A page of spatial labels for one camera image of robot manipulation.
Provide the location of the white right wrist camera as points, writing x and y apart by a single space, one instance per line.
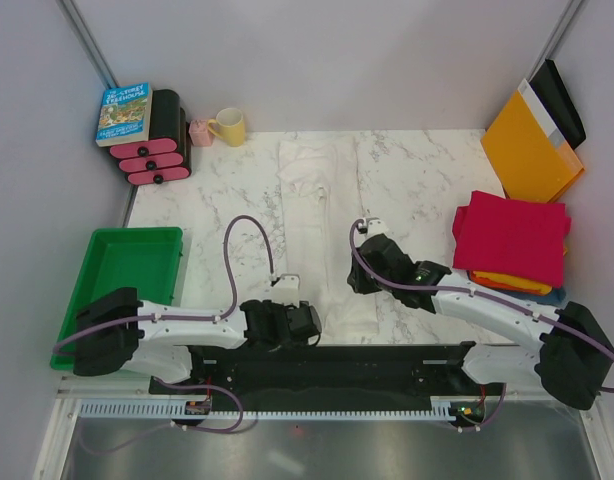
370 227

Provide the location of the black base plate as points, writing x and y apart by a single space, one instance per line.
331 377

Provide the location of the black pink drawer organizer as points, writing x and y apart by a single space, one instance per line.
166 155

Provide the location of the orange folded t shirt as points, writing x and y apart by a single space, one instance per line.
512 282

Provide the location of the blue treehouse book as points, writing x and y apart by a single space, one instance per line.
124 115

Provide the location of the black folder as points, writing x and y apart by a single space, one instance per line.
553 94

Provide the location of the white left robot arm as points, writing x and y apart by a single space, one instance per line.
171 332

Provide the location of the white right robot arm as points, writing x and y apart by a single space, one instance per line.
563 349

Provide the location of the blue folded t shirt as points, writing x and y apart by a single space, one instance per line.
556 297

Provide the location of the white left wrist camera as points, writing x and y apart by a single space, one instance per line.
285 290

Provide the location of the white t shirt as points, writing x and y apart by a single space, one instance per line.
321 199

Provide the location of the small pink container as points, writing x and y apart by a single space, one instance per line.
200 134

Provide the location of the white cable duct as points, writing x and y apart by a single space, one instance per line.
181 409

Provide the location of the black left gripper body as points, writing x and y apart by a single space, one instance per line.
279 307

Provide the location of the yellow mug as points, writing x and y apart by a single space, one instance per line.
228 126

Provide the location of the green plastic tray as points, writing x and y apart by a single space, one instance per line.
122 269

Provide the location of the red folded t shirt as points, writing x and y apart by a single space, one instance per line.
512 237

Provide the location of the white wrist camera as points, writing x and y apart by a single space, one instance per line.
370 227
285 290

